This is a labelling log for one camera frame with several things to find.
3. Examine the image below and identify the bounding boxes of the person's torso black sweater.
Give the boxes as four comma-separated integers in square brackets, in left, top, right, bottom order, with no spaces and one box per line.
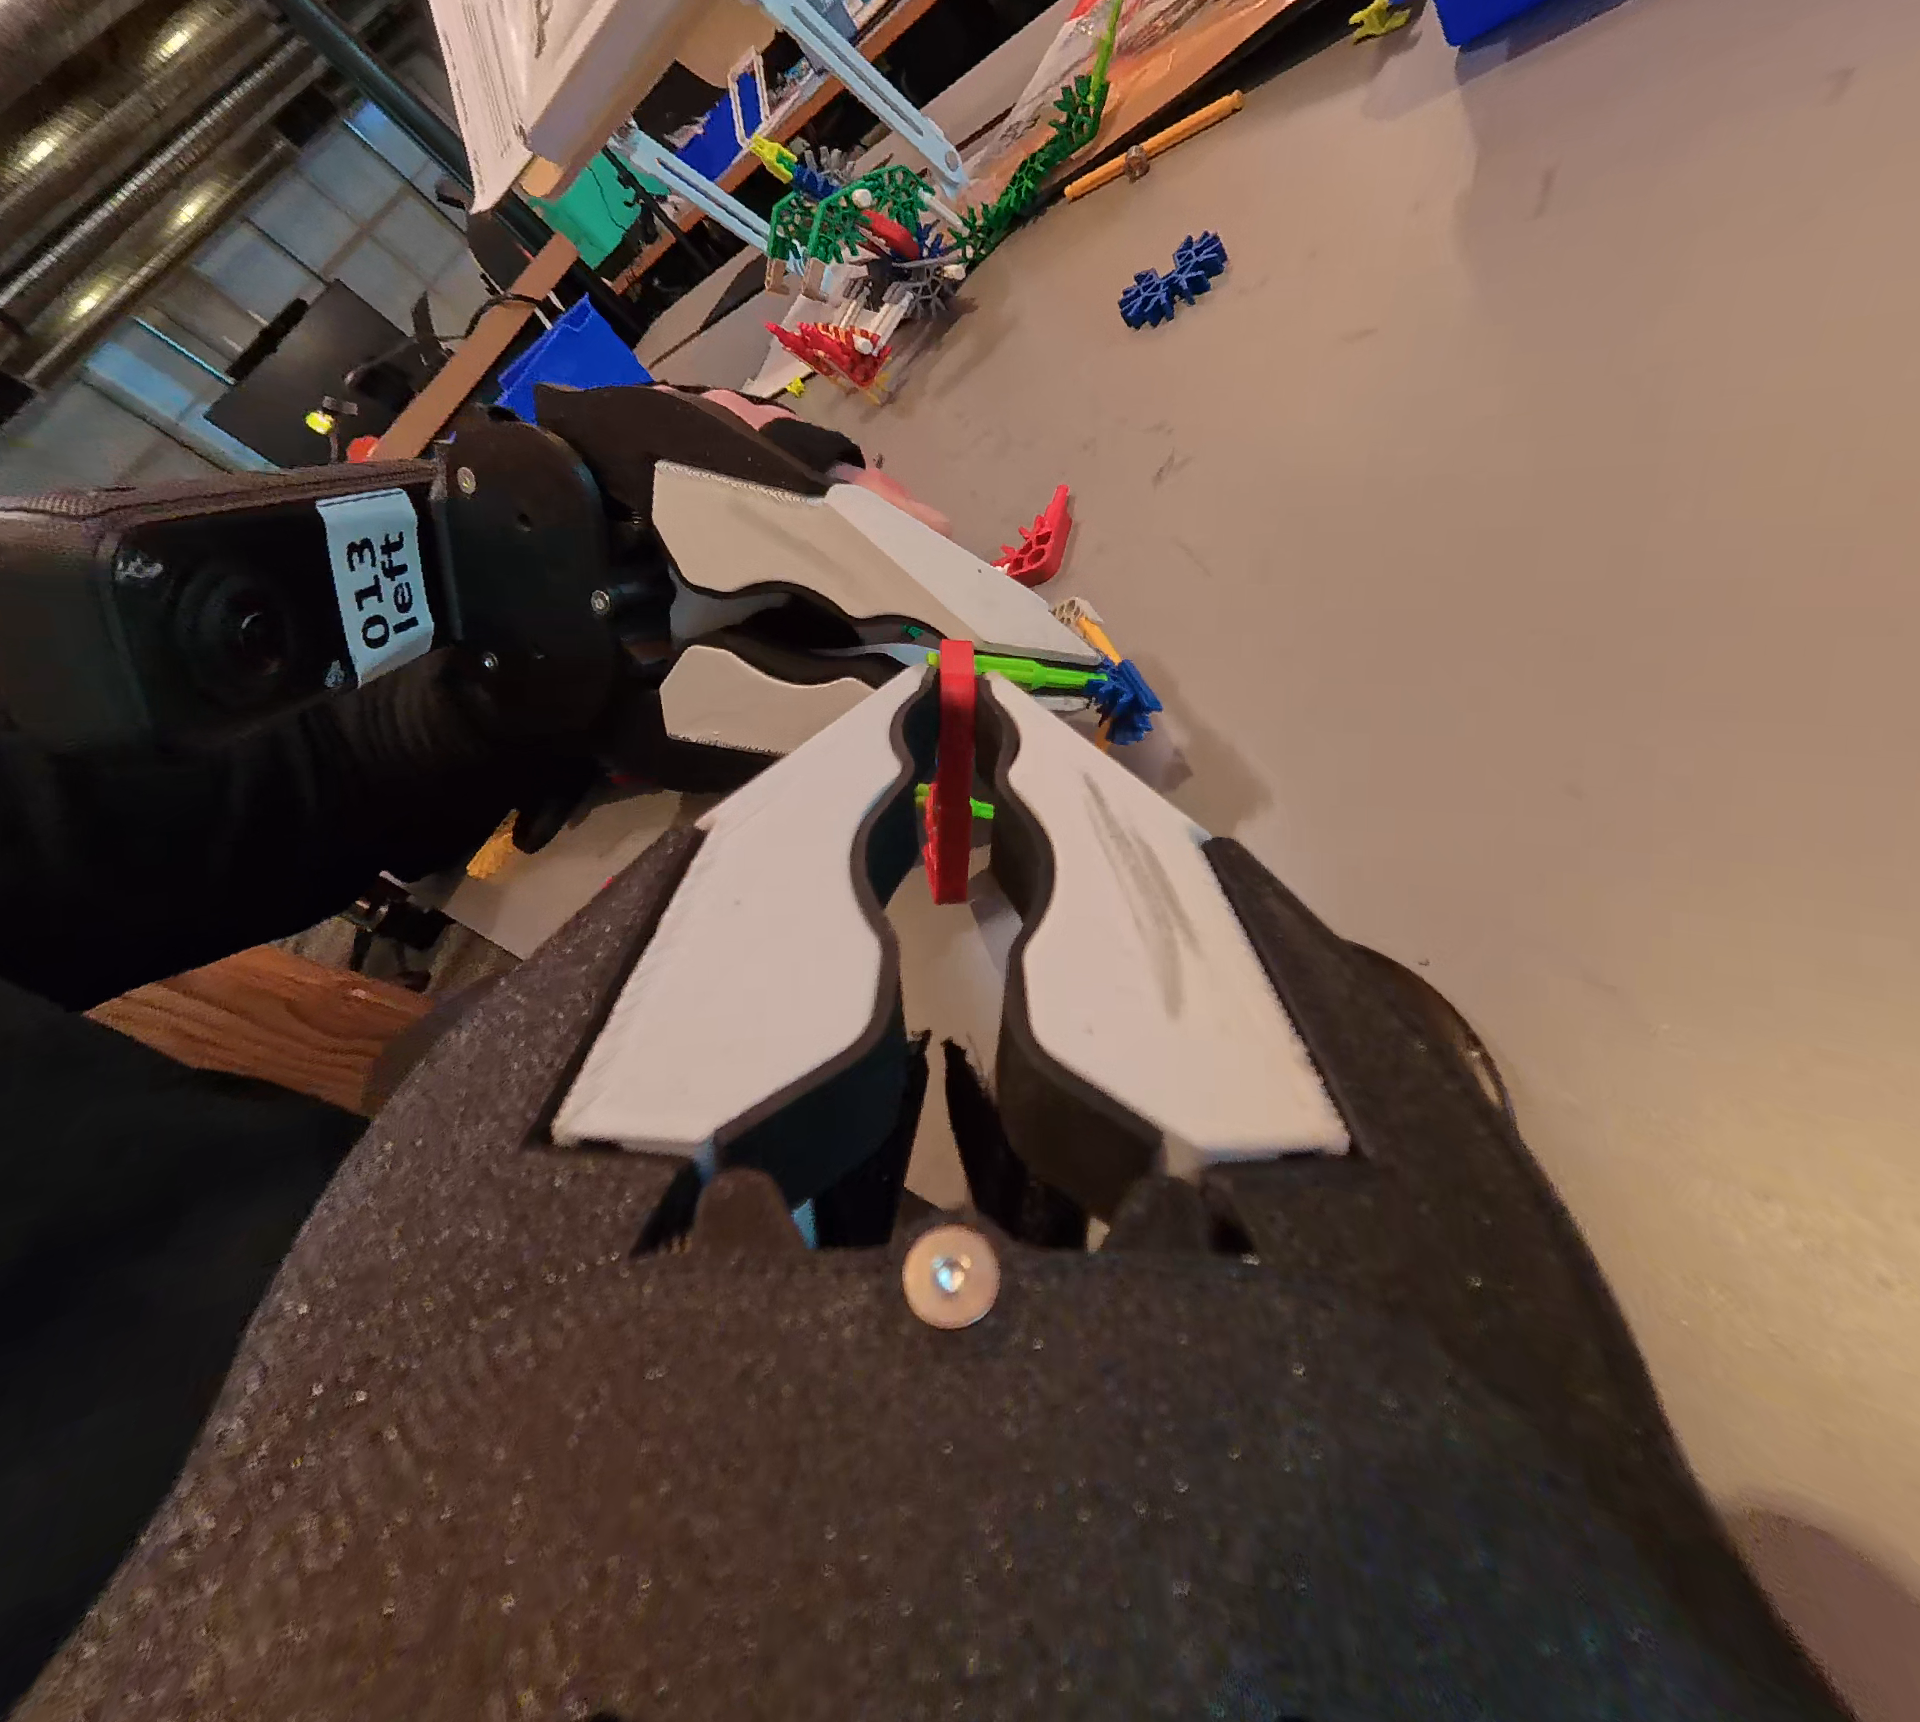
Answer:
[0,979,385,1673]

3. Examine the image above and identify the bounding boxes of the large black monitor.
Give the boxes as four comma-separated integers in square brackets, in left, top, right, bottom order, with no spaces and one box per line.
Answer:
[201,276,456,475]

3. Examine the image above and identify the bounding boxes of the person's left forearm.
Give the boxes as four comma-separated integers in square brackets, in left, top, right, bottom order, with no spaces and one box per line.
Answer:
[0,657,606,1013]

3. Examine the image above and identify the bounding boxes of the multicolour built toy figure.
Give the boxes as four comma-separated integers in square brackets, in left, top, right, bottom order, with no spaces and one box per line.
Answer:
[763,138,972,408]

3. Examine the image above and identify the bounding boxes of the dark stand pole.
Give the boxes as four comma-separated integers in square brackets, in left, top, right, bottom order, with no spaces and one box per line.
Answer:
[57,0,606,303]

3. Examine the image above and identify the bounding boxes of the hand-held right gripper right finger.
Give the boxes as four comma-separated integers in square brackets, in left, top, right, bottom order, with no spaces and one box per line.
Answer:
[937,679,1356,1248]

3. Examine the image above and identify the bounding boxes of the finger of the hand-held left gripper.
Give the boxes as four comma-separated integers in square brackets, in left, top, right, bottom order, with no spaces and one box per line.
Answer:
[656,638,906,763]
[650,458,1109,672]

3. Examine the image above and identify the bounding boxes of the green spiky toy piece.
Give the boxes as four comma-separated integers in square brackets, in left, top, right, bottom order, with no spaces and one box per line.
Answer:
[950,0,1130,272]

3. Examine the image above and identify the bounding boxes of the colourful rod connector toy model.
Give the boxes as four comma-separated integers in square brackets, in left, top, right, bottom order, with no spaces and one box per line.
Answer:
[897,596,1169,835]

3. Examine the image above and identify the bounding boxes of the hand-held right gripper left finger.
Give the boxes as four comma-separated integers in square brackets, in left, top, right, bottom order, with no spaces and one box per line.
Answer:
[549,666,937,1248]

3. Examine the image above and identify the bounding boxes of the orange toy rod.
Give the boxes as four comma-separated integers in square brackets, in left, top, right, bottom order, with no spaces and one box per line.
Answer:
[1061,89,1248,204]

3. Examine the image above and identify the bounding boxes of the red connectors with green clip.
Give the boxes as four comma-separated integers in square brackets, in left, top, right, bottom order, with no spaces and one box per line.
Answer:
[920,636,997,911]

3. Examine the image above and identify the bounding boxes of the red connector with white rod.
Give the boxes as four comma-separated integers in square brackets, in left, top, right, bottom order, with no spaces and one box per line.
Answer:
[997,482,1079,591]

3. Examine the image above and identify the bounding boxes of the person's left hand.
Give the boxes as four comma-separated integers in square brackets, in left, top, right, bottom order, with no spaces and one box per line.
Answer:
[702,386,959,543]

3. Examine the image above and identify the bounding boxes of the blue snowflake connector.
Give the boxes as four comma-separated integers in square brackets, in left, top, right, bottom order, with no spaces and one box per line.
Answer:
[1117,230,1234,335]

